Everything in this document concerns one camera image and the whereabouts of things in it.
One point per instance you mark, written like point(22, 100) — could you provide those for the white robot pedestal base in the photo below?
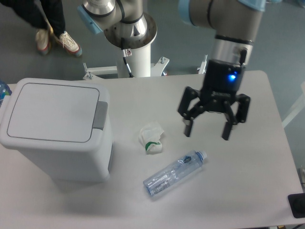
point(132, 48)

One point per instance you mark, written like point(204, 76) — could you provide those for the white yellow sneaker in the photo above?
point(43, 43)

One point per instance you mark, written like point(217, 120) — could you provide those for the white levelling foot bracket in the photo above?
point(202, 68)

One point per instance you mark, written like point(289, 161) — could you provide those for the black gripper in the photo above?
point(219, 91)

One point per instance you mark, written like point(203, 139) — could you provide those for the blue bottle at left edge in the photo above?
point(4, 91)

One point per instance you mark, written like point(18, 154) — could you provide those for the clear plastic water bottle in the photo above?
point(176, 172)

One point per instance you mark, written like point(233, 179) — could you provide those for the person's dark trouser leg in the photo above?
point(29, 11)

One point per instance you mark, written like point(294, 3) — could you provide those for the black device at edge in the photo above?
point(297, 204)

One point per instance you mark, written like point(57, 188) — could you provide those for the white frame at right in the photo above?
point(295, 109)

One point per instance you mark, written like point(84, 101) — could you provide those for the grey box at right edge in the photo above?
point(302, 176)

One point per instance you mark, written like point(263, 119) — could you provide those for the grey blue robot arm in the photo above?
point(236, 23)

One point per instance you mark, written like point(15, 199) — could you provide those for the white plastic trash can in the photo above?
point(63, 127)

